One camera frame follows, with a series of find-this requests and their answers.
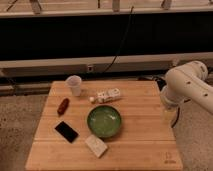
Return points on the green ceramic bowl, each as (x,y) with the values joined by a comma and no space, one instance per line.
(104,121)

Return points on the wooden bamboo table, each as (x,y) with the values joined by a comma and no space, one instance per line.
(145,142)

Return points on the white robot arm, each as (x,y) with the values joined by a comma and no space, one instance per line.
(186,81)

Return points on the black smartphone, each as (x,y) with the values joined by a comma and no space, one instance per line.
(66,131)

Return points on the white rectangular sponge block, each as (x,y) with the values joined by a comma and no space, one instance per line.
(96,145)

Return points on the brown sausage-shaped object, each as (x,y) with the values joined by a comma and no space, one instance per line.
(63,106)

